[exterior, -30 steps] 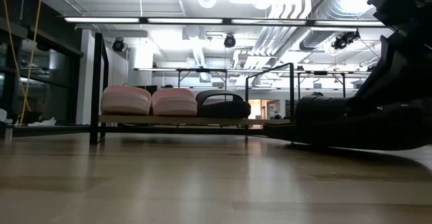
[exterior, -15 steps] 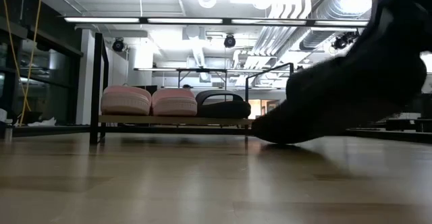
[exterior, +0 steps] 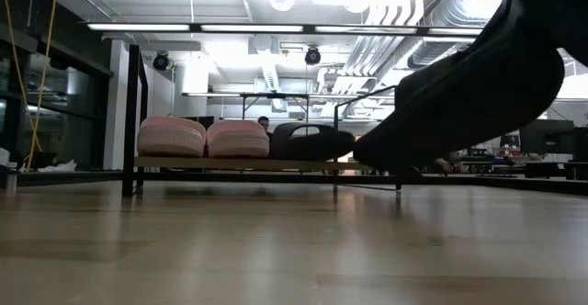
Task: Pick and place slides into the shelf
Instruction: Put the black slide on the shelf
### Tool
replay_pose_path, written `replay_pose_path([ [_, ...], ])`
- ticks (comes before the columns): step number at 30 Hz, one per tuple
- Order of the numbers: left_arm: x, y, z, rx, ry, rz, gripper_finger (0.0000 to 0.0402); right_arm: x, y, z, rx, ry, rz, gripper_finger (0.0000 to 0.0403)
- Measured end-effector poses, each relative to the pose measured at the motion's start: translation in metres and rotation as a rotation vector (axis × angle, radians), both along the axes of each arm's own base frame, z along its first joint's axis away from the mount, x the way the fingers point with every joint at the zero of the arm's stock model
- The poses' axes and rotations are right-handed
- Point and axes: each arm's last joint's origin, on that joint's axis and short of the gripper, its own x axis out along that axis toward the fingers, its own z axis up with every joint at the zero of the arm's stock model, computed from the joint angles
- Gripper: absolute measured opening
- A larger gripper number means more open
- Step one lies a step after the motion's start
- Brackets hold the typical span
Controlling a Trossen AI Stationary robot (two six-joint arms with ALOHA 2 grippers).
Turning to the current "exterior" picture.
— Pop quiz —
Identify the black aluminium table frame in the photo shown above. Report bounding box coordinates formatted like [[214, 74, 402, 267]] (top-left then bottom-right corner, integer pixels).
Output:
[[17, 169, 588, 197]]

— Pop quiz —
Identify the long ceiling light bar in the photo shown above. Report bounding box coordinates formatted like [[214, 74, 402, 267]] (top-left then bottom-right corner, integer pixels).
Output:
[[85, 21, 483, 38]]

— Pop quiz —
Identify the person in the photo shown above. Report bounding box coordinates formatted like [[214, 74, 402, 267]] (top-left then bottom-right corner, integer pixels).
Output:
[[255, 115, 275, 141], [431, 155, 460, 174]]

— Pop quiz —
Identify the white crumpled sheet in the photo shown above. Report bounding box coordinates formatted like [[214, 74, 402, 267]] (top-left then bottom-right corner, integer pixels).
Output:
[[39, 158, 77, 173]]

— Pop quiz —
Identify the small grey cylinder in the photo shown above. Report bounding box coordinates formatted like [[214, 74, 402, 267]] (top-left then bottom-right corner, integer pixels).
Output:
[[4, 161, 18, 194]]

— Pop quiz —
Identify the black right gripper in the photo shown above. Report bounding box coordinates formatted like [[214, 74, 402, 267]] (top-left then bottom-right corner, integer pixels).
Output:
[[500, 0, 588, 67]]

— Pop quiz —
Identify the pink rubber slide sandal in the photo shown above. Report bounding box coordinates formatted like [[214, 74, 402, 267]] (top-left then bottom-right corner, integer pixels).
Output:
[[205, 119, 271, 159], [136, 115, 208, 158]]

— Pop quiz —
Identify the yellow cable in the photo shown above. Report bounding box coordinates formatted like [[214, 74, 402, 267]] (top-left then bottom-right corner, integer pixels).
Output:
[[0, 0, 59, 173]]

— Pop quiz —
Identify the black frame background table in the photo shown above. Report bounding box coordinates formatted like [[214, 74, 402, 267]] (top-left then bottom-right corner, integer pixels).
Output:
[[241, 92, 311, 125]]

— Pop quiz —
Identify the black rubber slide sandal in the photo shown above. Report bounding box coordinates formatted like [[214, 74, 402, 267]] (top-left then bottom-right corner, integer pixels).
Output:
[[352, 19, 566, 171], [268, 121, 357, 162]]

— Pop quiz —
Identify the corrugated ventilation duct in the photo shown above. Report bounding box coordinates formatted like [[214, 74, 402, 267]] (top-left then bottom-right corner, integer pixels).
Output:
[[406, 0, 506, 70]]

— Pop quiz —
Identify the wooden shelf with black frame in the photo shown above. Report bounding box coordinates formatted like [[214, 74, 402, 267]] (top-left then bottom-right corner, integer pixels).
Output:
[[121, 43, 401, 198]]

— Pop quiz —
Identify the black computer monitor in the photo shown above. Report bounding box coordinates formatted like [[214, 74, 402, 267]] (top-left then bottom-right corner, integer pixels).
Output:
[[519, 119, 575, 154]]

